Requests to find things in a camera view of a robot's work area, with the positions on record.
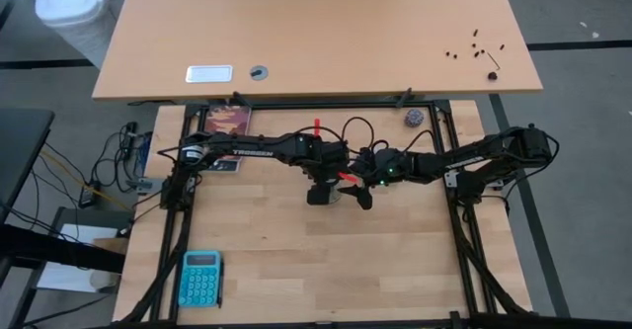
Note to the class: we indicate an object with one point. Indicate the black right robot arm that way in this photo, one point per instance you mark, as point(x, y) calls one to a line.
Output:
point(469, 161)

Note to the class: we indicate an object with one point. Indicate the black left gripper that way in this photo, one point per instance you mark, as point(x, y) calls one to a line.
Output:
point(323, 175)

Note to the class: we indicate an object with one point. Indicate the purple white patterned ball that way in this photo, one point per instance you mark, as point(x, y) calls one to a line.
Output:
point(415, 118)

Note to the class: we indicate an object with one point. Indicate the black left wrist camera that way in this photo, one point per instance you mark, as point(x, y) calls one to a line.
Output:
point(319, 195)

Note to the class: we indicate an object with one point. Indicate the small black knob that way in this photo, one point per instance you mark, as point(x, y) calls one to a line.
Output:
point(492, 75)

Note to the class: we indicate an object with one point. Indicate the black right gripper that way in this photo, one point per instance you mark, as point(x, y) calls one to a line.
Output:
point(390, 163)

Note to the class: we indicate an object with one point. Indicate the grey metal bracket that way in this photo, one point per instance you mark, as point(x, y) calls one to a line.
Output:
point(145, 186)

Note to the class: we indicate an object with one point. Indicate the black power strip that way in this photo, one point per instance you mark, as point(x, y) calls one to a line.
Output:
point(131, 139)

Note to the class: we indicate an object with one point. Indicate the beige wooden desk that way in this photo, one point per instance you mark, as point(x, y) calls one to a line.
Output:
point(316, 27)

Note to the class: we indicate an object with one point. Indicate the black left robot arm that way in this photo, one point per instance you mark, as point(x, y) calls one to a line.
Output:
point(252, 152)

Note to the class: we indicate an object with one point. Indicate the black desk clamp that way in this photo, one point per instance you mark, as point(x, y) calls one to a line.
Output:
point(404, 98)
point(242, 99)

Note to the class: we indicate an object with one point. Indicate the black support beam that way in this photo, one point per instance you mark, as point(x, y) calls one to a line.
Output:
point(49, 250)

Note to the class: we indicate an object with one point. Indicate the black pen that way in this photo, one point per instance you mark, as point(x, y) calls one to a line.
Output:
point(220, 284)

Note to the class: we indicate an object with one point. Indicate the landscape picture book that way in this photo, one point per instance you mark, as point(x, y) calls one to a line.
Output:
point(227, 119)

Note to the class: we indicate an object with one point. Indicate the black side table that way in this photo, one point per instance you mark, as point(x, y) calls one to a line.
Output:
point(20, 146)

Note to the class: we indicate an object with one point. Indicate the black aluminium table frame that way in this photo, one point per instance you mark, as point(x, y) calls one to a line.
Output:
point(286, 105)

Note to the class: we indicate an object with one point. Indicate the black hex key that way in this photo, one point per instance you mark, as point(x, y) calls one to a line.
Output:
point(493, 59)

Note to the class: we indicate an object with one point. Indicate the teal desk calculator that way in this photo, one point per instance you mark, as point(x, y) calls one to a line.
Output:
point(200, 279)

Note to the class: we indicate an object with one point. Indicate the white paper sheet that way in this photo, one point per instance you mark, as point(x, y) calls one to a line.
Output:
point(69, 277)

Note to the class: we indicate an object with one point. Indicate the black power adapter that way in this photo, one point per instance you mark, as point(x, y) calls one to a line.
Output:
point(90, 195)

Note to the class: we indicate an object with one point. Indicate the red tape tag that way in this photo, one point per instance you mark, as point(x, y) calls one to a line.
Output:
point(348, 177)
point(317, 127)

